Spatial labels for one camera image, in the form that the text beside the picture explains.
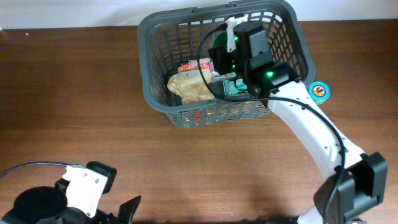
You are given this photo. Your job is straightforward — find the black right camera cable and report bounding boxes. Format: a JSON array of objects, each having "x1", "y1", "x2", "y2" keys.
[{"x1": 197, "y1": 24, "x2": 346, "y2": 224}]

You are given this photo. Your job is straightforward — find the Kleenex tissue multipack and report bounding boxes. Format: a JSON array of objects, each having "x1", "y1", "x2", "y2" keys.
[{"x1": 177, "y1": 58, "x2": 236, "y2": 83}]

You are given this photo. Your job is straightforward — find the green lid glass jar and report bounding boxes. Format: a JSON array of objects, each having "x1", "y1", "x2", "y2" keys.
[{"x1": 213, "y1": 31, "x2": 228, "y2": 49}]

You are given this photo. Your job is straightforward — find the blue rooster tin can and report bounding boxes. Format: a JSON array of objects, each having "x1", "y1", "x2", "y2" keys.
[{"x1": 308, "y1": 81, "x2": 330, "y2": 105}]

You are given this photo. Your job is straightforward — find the light green wipes packet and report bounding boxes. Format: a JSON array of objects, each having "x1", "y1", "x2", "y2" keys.
[{"x1": 223, "y1": 78, "x2": 248, "y2": 96}]

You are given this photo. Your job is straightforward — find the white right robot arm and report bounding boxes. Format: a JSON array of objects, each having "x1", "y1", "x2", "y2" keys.
[{"x1": 209, "y1": 17, "x2": 388, "y2": 224}]

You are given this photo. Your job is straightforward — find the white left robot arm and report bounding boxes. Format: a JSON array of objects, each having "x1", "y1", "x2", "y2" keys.
[{"x1": 1, "y1": 179, "x2": 142, "y2": 224}]

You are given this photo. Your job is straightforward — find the orange spaghetti packet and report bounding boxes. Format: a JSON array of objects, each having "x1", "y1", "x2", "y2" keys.
[{"x1": 180, "y1": 102, "x2": 269, "y2": 126}]

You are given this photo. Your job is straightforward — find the beige powder pouch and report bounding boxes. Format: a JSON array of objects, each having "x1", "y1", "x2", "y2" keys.
[{"x1": 167, "y1": 70, "x2": 215, "y2": 105}]

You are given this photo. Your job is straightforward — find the grey plastic shopping basket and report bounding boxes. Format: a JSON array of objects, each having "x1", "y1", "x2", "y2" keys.
[{"x1": 137, "y1": 1, "x2": 316, "y2": 128}]

